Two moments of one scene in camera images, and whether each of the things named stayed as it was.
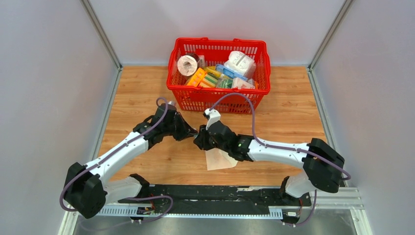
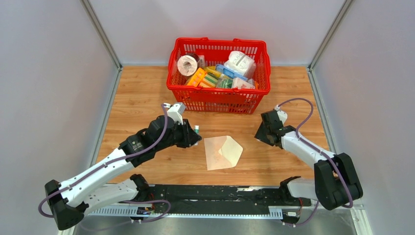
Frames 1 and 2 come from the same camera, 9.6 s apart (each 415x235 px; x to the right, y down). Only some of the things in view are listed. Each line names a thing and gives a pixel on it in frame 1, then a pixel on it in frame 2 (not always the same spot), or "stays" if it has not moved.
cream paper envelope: [217, 159] stays
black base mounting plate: [216, 199] stays
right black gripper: [200, 141] to [259, 135]
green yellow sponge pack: [211, 79] stays
